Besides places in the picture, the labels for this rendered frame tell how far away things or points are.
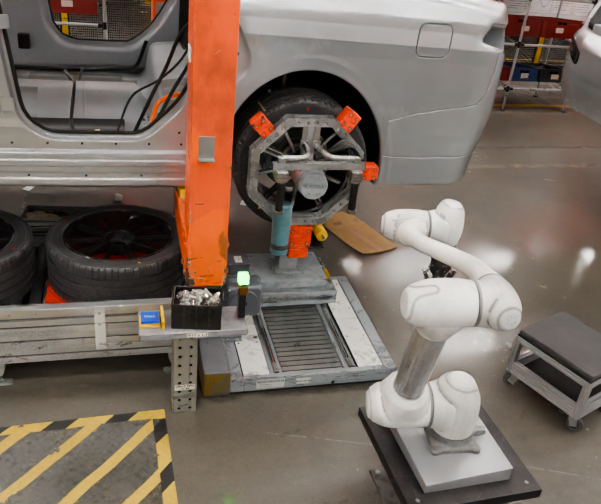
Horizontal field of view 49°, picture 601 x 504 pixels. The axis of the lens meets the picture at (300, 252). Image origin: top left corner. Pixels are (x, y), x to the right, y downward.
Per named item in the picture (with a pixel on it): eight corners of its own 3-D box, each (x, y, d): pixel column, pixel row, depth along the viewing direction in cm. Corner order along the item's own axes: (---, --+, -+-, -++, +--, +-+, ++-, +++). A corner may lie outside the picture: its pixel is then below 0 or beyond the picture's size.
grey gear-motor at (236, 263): (245, 296, 357) (249, 238, 340) (259, 344, 322) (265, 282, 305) (211, 297, 353) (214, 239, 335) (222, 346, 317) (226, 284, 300)
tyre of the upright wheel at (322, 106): (286, 229, 363) (377, 146, 351) (296, 251, 343) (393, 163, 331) (199, 152, 329) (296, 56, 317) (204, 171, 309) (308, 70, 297)
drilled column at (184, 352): (193, 395, 298) (195, 318, 277) (196, 411, 289) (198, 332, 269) (170, 397, 295) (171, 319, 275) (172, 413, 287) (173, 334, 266)
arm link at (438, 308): (426, 436, 234) (364, 436, 233) (419, 394, 245) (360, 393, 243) (489, 313, 175) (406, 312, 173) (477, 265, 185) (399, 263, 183)
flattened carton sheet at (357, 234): (350, 213, 479) (350, 209, 477) (398, 248, 439) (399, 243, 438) (315, 220, 464) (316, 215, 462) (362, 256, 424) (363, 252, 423)
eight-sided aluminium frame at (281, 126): (349, 218, 339) (365, 114, 312) (353, 224, 333) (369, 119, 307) (243, 220, 325) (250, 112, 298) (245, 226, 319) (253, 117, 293)
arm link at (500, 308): (513, 269, 191) (466, 268, 190) (536, 300, 175) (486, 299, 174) (504, 309, 197) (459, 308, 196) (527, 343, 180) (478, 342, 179)
